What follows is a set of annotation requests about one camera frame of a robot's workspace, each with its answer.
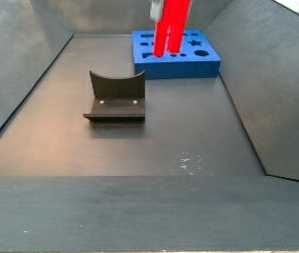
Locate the red two-pronged peg block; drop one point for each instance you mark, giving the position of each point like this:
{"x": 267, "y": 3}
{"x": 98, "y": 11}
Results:
{"x": 170, "y": 26}

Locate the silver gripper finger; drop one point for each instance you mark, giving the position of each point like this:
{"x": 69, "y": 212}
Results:
{"x": 156, "y": 9}

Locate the blue foam shape board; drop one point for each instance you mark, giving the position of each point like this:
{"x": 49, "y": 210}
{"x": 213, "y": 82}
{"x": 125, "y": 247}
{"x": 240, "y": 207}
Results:
{"x": 197, "y": 61}

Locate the black curved holder stand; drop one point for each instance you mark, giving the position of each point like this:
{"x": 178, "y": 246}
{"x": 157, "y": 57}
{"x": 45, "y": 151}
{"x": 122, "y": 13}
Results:
{"x": 120, "y": 98}

